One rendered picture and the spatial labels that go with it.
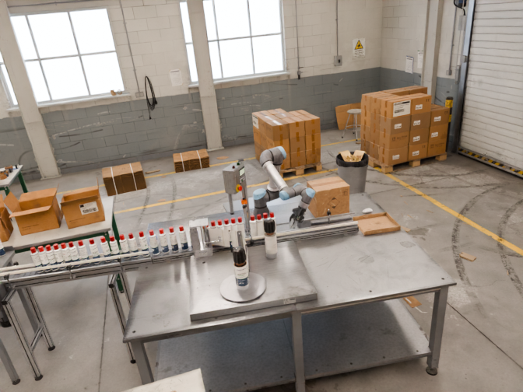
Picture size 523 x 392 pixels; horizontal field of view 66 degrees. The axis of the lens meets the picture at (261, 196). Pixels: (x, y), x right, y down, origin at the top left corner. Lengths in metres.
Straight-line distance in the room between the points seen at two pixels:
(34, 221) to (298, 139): 4.01
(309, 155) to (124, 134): 3.71
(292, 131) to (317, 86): 2.69
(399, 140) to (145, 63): 4.75
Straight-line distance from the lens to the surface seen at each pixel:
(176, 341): 3.43
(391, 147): 6.61
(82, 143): 8.47
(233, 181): 2.98
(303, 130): 6.58
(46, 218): 4.35
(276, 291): 2.64
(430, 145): 7.10
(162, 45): 8.16
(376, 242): 3.23
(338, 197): 3.48
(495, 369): 3.62
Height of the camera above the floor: 2.50
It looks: 24 degrees down
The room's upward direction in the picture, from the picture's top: 5 degrees counter-clockwise
